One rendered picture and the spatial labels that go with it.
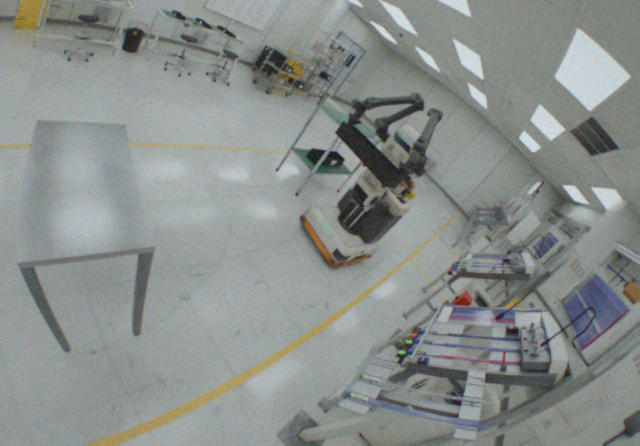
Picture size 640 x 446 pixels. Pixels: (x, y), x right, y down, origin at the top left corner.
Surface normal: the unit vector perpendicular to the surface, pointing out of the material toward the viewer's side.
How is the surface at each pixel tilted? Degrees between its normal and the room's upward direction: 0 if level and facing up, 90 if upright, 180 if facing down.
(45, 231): 0
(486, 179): 90
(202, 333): 0
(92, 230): 0
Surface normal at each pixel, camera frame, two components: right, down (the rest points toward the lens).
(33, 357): 0.54, -0.69
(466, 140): -0.59, 0.08
